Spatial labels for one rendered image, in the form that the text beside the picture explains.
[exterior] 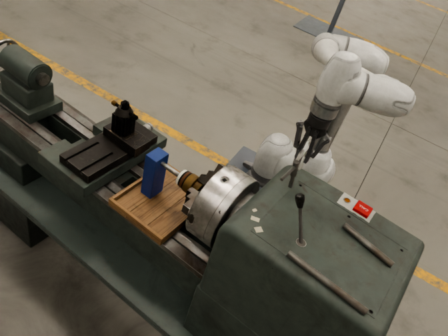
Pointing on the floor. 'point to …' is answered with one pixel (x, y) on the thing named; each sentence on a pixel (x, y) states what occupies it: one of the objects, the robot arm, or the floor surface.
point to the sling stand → (309, 25)
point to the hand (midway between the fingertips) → (301, 159)
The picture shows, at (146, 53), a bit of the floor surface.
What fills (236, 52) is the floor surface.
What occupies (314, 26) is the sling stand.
